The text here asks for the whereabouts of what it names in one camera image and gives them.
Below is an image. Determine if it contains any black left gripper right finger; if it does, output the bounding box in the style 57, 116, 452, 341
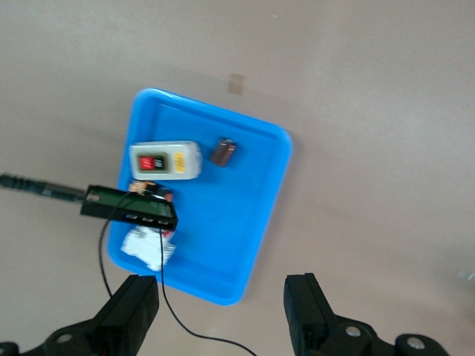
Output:
284, 273, 452, 356

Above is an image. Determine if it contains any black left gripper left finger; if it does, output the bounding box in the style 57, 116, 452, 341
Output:
0, 274, 160, 356

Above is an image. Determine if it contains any white circuit breaker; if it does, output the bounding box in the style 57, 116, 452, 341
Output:
120, 225, 177, 271

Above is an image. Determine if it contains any blue plastic tray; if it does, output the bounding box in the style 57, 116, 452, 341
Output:
106, 87, 295, 307

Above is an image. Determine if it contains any black orange push button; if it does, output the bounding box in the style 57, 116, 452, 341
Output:
128, 179, 174, 204

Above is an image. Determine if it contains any small dark brown block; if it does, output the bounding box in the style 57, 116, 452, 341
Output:
210, 136, 238, 168

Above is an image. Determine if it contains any thin black wire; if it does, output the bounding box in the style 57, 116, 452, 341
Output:
98, 191, 258, 356

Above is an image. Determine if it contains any grey push-button switch box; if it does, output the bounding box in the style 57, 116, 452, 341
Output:
128, 140, 203, 182

